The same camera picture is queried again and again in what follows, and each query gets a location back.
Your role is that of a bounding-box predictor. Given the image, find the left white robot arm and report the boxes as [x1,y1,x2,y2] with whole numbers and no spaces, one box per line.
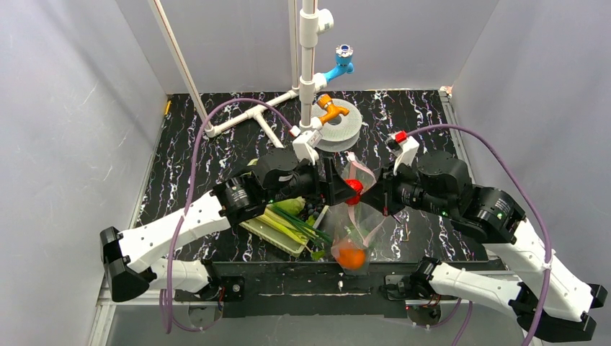
[99,148,357,303]

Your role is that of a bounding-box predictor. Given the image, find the pale green plastic basket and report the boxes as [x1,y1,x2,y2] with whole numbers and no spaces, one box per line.
[241,198,329,257]

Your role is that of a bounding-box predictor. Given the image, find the blue toy faucet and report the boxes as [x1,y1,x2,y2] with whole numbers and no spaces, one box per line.
[324,44,354,83]

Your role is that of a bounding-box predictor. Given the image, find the green toy scallions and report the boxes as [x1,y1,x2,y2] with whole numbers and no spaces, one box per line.
[255,205,332,262]

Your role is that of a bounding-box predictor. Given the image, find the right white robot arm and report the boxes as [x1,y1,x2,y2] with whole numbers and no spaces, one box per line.
[361,151,607,342]

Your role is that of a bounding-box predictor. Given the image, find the clear zip top bag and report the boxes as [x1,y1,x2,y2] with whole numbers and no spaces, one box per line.
[328,151,385,275]

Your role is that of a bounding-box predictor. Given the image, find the white pvc pipe frame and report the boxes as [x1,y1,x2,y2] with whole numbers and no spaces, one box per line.
[148,1,334,147]

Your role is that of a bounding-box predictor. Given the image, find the dark toy grapes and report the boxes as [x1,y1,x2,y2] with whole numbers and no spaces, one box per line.
[305,203,324,218]

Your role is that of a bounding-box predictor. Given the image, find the grey filament spool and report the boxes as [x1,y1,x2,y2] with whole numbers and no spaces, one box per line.
[316,98,362,153]

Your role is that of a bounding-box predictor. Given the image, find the orange toy faucet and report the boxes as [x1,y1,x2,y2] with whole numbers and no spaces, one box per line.
[316,94,349,125]

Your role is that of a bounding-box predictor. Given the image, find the orange toy fruit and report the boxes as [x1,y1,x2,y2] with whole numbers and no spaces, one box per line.
[336,248,367,270]

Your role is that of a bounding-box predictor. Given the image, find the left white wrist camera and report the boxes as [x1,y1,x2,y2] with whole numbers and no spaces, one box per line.
[289,125,321,166]

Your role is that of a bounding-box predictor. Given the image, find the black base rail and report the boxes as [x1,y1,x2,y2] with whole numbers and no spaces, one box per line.
[206,261,417,318]

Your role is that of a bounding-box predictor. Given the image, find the green toy cabbage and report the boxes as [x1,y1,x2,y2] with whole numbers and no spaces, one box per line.
[272,197,306,216]

